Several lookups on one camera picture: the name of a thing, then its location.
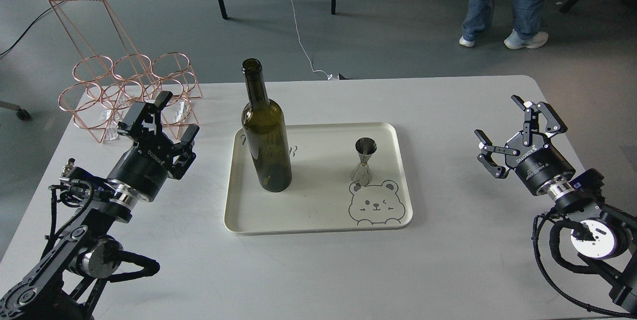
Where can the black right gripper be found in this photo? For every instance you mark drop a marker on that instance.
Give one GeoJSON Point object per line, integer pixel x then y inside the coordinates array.
{"type": "Point", "coordinates": [530, 152]}

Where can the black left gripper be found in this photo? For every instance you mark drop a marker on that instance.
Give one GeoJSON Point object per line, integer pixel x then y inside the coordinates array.
{"type": "Point", "coordinates": [153, 158]}

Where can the chair caster wheel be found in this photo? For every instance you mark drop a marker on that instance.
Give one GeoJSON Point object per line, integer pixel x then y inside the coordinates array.
{"type": "Point", "coordinates": [21, 113]}

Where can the steel double jigger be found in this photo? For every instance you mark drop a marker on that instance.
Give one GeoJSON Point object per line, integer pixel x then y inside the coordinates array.
{"type": "Point", "coordinates": [365, 147]}

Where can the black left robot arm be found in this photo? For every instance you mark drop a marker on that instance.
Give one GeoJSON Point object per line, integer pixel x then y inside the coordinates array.
{"type": "Point", "coordinates": [80, 257]}

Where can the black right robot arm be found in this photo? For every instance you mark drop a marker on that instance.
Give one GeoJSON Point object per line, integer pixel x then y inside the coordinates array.
{"type": "Point", "coordinates": [586, 231]}

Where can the copper wire wine rack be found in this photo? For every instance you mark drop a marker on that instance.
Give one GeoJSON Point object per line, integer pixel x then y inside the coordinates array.
{"type": "Point", "coordinates": [112, 73]}

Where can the dark green wine bottle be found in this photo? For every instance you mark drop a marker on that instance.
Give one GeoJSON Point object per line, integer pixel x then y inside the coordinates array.
{"type": "Point", "coordinates": [264, 127]}

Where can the cream bear serving tray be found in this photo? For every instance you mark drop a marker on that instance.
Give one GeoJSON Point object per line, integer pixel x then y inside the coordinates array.
{"type": "Point", "coordinates": [321, 196]}

